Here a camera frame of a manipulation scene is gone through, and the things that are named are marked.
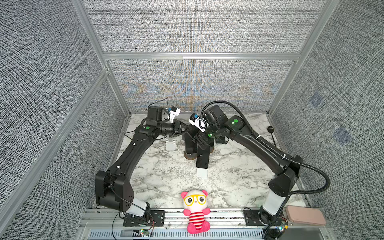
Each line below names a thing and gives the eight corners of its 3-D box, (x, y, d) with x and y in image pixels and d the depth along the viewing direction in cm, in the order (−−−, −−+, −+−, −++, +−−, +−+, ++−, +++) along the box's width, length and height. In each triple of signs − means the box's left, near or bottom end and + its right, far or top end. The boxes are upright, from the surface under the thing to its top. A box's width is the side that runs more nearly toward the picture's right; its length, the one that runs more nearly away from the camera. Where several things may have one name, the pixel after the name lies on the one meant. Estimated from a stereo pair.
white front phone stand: (196, 178, 88) (196, 175, 85) (196, 171, 91) (196, 167, 88) (207, 178, 88) (208, 175, 85) (207, 171, 91) (207, 167, 88)
